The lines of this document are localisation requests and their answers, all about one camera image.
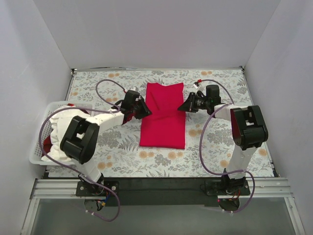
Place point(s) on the white plastic laundry basket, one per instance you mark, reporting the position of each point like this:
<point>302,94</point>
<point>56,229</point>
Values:
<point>36,154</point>

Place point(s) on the floral patterned table mat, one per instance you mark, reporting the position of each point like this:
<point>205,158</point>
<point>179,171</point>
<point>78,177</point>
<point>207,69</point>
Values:
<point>208,144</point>

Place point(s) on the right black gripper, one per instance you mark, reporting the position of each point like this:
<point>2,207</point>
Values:
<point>192,104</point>

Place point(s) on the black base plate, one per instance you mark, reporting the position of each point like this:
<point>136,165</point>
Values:
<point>163,191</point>

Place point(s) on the dark red t shirt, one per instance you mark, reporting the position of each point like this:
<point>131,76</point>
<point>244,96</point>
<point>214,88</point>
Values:
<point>46,144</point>

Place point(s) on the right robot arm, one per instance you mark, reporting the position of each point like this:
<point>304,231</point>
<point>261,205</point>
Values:
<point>248,130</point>

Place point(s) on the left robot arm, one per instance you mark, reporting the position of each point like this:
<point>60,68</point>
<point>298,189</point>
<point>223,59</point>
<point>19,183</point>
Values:
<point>80,138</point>

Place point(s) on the aluminium frame rail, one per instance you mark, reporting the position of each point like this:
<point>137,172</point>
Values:
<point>270,209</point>

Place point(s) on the white t shirt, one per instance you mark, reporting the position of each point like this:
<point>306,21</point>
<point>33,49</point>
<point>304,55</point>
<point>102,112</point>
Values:
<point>61,137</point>

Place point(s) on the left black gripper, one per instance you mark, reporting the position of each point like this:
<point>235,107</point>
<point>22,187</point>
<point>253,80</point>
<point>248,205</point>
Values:
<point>138,106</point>

